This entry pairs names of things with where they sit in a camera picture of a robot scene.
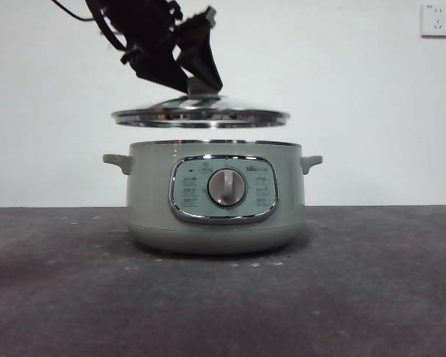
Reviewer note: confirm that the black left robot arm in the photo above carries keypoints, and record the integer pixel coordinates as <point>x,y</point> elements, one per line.
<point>145,26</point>

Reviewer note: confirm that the glass lid with green knob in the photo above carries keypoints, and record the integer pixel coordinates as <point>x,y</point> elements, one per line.
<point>200,111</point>

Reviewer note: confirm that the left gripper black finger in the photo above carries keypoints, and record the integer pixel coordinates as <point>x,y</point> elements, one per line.
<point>160,70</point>
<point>204,63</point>

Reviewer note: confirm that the white wall socket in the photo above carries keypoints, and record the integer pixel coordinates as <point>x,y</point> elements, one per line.
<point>437,21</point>

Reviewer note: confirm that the pale green electric pot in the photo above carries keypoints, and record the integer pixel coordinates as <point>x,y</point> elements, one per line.
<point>152,208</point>

